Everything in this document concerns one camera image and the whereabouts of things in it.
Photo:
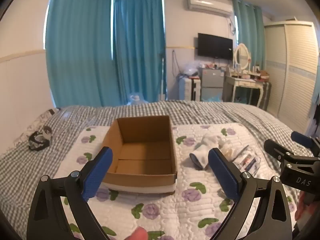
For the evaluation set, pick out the clear water jug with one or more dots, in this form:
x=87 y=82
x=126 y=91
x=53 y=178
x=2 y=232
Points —
x=136 y=98

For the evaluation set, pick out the pale sock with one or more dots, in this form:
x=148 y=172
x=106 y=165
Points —
x=228 y=151

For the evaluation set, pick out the white and blue suitcase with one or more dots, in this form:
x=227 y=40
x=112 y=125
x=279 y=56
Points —
x=188 y=88

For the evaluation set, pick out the narrow teal curtain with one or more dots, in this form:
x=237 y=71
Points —
x=140 y=50

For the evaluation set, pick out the clear plastic packet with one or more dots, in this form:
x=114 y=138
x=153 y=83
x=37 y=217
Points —
x=247 y=161

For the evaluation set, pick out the oval white mirror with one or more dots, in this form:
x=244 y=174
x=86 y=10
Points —
x=242 y=56

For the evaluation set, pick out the white dressing table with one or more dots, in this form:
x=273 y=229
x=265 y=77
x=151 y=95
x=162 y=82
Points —
x=240 y=82

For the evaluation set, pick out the white sock with navy toe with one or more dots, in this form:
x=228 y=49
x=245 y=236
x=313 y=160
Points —
x=200 y=158

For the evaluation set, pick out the brown cardboard box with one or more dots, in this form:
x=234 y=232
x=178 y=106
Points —
x=145 y=155

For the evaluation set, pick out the white air conditioner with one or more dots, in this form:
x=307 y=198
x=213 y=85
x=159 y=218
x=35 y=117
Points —
x=208 y=5

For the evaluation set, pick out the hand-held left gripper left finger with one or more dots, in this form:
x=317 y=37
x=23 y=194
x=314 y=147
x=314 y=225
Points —
x=97 y=172

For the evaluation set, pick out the blue plastic bag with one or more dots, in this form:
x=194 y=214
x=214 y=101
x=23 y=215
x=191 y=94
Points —
x=212 y=98

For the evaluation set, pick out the white standing pole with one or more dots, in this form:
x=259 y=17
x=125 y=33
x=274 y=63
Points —
x=163 y=80

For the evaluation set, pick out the wide teal curtain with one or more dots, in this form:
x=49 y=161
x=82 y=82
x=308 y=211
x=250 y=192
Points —
x=80 y=50

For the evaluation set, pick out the cream slatted wardrobe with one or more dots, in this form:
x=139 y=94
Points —
x=292 y=75

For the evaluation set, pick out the grey mini fridge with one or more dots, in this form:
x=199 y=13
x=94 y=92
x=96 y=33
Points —
x=212 y=83

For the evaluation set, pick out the dark hanging garment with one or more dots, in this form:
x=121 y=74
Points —
x=315 y=120

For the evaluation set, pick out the crumpled white sock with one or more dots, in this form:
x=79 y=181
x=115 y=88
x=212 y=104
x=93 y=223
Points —
x=212 y=140

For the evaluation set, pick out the grey gingham bed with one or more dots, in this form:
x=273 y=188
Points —
x=75 y=120

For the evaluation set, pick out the grey floral pillow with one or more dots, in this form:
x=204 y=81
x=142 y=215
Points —
x=37 y=125

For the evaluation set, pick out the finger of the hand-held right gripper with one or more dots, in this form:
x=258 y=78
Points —
x=277 y=151
x=302 y=138

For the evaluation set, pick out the black and white fabric item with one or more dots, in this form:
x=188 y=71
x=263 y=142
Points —
x=40 y=138

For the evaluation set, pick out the assorted cosmetics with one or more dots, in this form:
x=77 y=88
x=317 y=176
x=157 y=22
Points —
x=250 y=73

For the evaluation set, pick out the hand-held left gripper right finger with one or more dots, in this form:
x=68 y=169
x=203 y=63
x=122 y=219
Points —
x=222 y=172

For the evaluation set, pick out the dark striped suitcase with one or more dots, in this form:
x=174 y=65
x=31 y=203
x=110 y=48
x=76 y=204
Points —
x=267 y=95

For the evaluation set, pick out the short teal curtain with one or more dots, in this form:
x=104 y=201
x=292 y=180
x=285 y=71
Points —
x=248 y=30

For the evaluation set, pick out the black wall television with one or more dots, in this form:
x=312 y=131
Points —
x=215 y=46

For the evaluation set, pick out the person's left hand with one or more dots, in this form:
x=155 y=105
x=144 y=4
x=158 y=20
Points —
x=137 y=234

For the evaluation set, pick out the floral quilted mat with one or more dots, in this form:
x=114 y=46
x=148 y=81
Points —
x=190 y=210

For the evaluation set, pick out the clear plastic bag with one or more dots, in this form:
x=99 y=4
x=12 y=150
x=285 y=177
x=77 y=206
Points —
x=192 y=68

